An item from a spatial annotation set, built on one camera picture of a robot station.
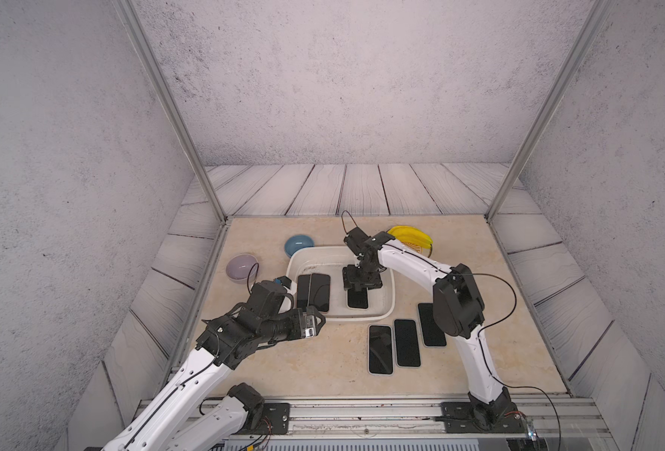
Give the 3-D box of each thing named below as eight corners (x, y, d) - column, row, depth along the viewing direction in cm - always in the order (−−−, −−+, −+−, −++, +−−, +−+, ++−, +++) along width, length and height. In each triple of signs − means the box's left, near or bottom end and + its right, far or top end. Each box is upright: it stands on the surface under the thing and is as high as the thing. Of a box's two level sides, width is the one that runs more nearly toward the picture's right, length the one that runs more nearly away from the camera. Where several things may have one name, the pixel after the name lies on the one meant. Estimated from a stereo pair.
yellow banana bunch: (386, 243, 115) (388, 232, 110) (389, 232, 119) (390, 222, 114) (428, 252, 112) (432, 242, 107) (430, 241, 115) (434, 231, 111)
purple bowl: (227, 284, 103) (222, 275, 99) (234, 263, 109) (229, 254, 105) (257, 284, 103) (253, 275, 99) (262, 263, 109) (258, 254, 105)
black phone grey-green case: (397, 367, 84) (398, 365, 82) (391, 322, 93) (392, 319, 91) (422, 367, 84) (424, 365, 82) (414, 322, 93) (415, 318, 91)
